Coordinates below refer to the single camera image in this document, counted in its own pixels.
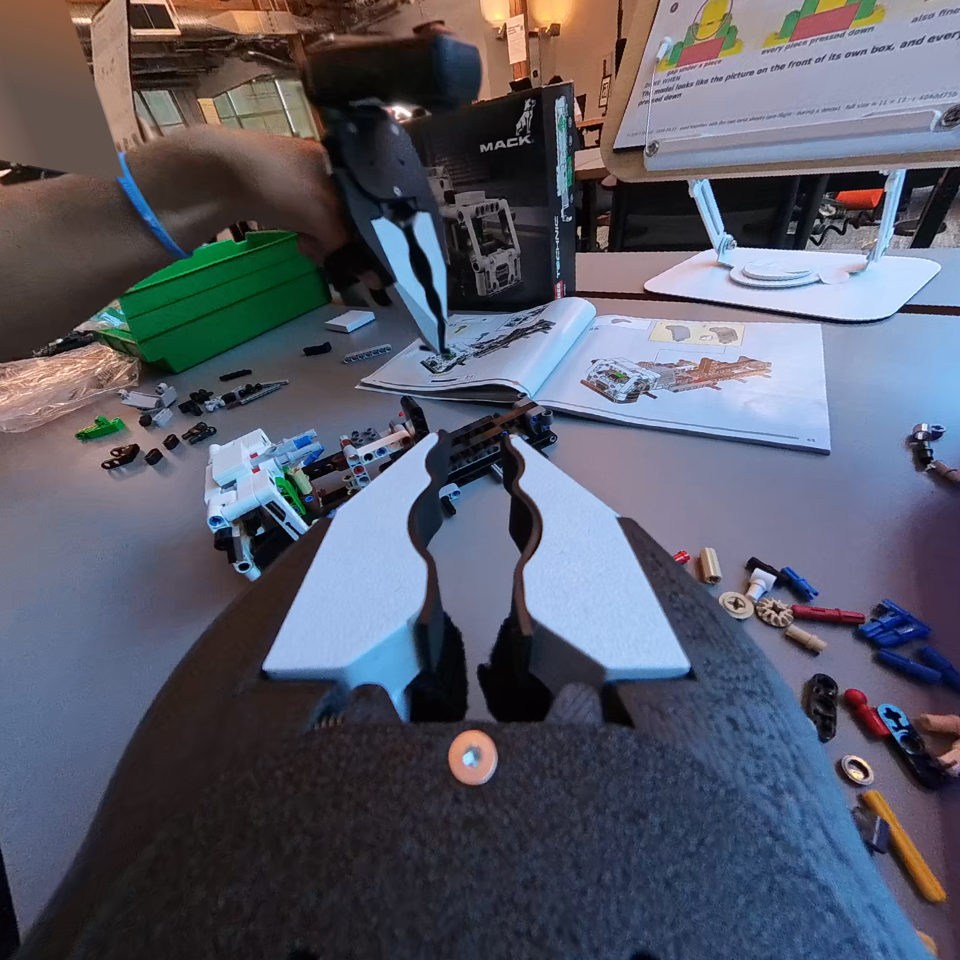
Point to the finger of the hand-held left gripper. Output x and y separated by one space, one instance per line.
401 262
439 270

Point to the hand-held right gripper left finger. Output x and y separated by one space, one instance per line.
345 600

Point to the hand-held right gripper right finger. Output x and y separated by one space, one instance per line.
600 600

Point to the lego truck model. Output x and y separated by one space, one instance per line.
247 480

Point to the lego instruction booklet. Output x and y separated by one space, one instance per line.
675 375

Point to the person's left forearm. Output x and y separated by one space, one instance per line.
60 255

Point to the white lego plate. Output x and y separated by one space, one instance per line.
350 321

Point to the black lego set box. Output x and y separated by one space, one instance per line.
510 210

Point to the grey lego beam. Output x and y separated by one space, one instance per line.
367 355

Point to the small black lego pin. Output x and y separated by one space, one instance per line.
235 375

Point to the scattered small dark lego pieces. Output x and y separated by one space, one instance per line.
196 405

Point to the scattered coloured lego pieces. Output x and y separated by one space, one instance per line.
896 622

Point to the green lego piece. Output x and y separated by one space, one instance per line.
101 427

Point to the small grey lego assembly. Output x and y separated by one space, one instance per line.
930 439

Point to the yellow lego axle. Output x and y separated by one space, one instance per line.
904 847

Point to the person's left hand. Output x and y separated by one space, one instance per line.
240 187

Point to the green plastic bin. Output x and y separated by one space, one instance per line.
217 300

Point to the blue wristband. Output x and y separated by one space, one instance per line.
154 210

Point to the wooden document board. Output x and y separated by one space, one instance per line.
630 112

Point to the clear plastic bags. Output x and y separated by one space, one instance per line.
60 386

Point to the printed instruction sheet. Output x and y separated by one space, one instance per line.
787 75

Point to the white document stand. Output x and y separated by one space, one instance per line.
862 289

